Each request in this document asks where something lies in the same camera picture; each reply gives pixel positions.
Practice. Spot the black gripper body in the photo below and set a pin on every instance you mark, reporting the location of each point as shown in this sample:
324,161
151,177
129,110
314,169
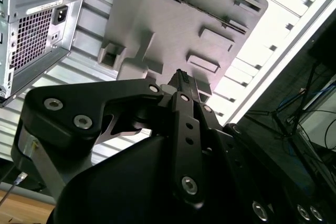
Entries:
118,187

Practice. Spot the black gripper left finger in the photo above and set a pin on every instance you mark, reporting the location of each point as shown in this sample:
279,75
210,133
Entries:
65,108

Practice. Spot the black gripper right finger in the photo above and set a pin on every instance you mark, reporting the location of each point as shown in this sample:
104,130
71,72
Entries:
249,171

